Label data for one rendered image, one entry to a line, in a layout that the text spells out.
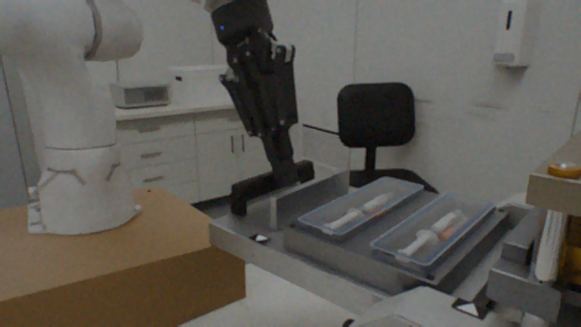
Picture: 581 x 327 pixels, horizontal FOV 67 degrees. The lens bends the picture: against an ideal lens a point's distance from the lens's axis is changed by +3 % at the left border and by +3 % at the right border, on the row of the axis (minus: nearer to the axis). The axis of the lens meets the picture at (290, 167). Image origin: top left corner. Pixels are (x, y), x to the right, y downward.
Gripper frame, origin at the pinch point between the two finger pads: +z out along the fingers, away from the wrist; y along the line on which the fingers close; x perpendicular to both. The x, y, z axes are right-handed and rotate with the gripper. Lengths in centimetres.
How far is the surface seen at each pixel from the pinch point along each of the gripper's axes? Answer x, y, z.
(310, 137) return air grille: -192, 154, 0
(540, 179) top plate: 13.7, -32.7, 3.9
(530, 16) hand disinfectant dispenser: -158, 2, -23
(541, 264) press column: 13.5, -31.5, 9.0
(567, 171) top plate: 13.5, -34.0, 3.6
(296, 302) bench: -7.9, 13.5, 24.7
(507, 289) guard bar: 13.9, -29.5, 10.5
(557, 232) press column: 13.4, -32.8, 7.1
